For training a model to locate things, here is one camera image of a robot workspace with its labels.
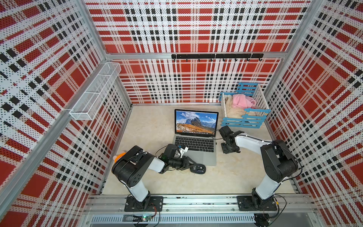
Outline white wire mesh shelf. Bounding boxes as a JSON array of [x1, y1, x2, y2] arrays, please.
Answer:
[[70, 62, 121, 121]]

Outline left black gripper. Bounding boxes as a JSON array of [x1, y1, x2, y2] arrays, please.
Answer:
[[168, 155, 196, 170]]

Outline beige cloth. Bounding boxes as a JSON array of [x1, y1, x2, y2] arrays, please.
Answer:
[[225, 95, 248, 118]]

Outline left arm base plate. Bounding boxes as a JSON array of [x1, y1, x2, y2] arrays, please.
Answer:
[[124, 196, 164, 212]]

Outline black hook rail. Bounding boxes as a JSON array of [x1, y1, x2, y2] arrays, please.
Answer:
[[171, 54, 264, 60]]

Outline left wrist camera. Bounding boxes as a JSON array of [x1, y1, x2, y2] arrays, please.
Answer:
[[177, 145, 189, 158]]

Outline silver laptop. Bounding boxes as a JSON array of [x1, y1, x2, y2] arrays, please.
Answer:
[[173, 109, 219, 166]]

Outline cartoon face plush toy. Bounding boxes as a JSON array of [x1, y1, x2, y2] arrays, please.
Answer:
[[112, 152, 126, 163]]

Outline black wireless mouse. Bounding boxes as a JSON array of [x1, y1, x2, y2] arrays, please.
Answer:
[[192, 165, 206, 175]]

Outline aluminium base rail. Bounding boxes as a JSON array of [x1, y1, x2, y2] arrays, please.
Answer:
[[80, 194, 322, 227]]

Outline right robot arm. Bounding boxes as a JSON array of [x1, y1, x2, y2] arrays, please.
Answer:
[[218, 126, 299, 203]]

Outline blue white storage crate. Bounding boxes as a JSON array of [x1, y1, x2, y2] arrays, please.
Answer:
[[219, 82, 270, 129]]

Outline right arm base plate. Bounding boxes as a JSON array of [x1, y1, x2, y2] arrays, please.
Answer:
[[236, 195, 278, 211]]

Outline green circuit board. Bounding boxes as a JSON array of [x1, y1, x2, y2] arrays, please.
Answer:
[[132, 215, 155, 222]]

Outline pink cloth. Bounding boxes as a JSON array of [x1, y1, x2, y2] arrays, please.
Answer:
[[232, 94, 256, 109]]

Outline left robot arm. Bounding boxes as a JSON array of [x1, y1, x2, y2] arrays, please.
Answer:
[[112, 144, 206, 204]]

